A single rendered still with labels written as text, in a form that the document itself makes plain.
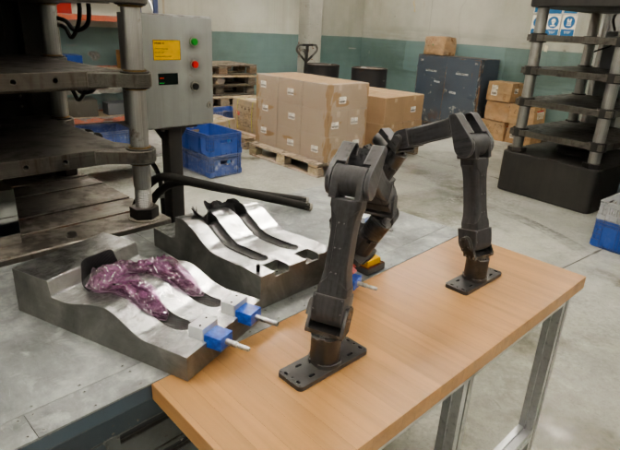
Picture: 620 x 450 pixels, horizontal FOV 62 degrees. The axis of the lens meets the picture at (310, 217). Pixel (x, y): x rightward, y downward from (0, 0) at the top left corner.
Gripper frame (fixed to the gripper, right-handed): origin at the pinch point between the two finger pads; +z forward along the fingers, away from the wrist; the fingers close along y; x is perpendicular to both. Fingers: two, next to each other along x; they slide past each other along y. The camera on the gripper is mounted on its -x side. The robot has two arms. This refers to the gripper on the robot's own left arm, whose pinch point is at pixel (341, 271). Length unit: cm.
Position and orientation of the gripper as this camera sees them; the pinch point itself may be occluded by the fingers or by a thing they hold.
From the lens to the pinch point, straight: 137.3
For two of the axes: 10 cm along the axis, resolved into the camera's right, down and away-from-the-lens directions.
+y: -5.1, 2.8, -8.1
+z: -4.6, 7.1, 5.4
